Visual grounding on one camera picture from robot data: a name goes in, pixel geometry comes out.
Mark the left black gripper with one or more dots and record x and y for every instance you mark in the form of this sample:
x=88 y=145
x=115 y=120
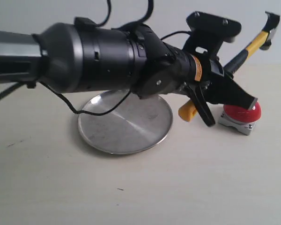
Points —
x=204 y=81

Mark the yellow black claw hammer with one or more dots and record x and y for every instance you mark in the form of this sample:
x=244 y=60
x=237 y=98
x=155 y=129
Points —
x=262 y=41

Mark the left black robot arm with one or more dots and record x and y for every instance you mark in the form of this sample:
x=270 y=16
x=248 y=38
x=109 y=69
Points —
x=81 y=57

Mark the red dome push button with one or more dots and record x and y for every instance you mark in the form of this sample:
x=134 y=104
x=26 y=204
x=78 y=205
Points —
x=239 y=118

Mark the round stainless steel plate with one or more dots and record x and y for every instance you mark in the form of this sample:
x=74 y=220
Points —
x=134 y=126

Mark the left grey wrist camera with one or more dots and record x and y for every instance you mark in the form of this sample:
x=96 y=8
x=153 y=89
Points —
x=209 y=31

